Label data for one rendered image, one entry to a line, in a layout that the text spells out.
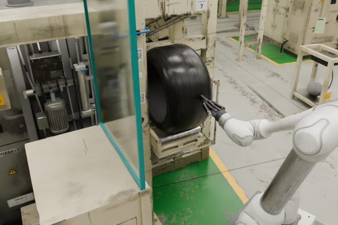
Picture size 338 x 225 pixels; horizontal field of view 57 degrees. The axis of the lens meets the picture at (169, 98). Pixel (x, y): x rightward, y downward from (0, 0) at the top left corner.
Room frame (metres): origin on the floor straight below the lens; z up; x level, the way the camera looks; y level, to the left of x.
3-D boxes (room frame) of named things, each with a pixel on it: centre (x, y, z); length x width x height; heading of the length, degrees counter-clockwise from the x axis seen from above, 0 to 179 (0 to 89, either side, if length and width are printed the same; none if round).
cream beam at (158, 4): (2.27, 0.02, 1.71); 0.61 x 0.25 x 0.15; 117
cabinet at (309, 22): (6.09, -2.89, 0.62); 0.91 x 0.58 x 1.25; 107
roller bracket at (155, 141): (1.86, 0.16, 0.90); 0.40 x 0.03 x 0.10; 27
